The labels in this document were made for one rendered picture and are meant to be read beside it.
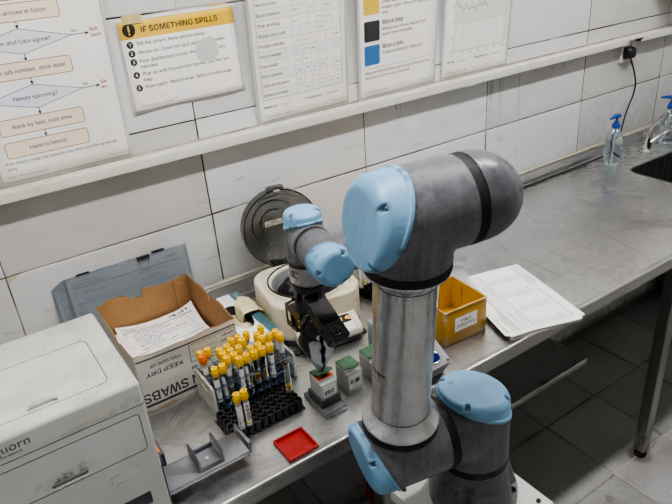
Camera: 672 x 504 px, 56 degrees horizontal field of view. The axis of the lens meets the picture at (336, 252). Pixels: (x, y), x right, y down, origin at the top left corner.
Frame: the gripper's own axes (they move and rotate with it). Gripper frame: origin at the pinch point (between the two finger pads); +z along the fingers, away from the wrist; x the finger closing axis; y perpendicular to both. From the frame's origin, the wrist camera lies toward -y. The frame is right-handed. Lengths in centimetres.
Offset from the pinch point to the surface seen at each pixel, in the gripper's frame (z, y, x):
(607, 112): -7, 57, -177
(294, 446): 10.0, -6.6, 12.2
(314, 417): 10.3, -1.8, 4.4
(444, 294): 4.8, 10.5, -44.3
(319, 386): 3.6, -1.2, 2.0
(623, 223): 10, 12, -124
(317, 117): -36, 53, -37
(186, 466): 6.3, -1.8, 32.7
